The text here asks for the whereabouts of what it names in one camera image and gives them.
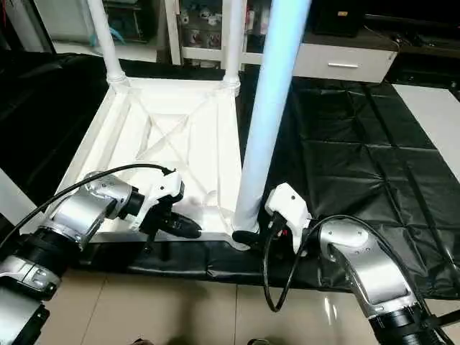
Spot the white plastic children's table top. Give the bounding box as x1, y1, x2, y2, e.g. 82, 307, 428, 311
54, 75, 252, 249

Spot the white plastic table leg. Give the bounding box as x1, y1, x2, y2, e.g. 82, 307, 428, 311
221, 0, 247, 91
231, 0, 313, 234
86, 0, 132, 88
0, 169, 38, 229

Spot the black plastic work mat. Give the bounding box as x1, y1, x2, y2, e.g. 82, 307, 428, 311
0, 50, 460, 301

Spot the white low drawer unit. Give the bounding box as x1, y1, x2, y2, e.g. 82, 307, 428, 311
293, 42, 397, 83

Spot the black metal table leg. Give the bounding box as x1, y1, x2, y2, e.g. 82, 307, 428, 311
428, 309, 460, 331

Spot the white side table board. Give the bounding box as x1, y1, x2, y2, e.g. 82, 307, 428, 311
392, 83, 460, 180

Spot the white glass door cabinet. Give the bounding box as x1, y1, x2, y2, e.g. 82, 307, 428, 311
164, 0, 270, 69

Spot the teal plastic object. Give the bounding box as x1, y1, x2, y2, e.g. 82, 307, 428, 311
108, 20, 127, 42

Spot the black box with yellow label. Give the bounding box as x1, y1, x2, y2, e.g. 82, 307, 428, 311
309, 0, 367, 37

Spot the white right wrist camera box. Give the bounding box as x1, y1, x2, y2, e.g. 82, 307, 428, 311
264, 183, 313, 254

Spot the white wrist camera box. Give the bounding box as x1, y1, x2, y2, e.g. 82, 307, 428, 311
129, 171, 185, 232
264, 183, 313, 254

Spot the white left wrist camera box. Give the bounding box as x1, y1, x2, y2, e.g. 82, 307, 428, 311
129, 171, 185, 232

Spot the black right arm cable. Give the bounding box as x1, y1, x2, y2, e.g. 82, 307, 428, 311
260, 212, 432, 313

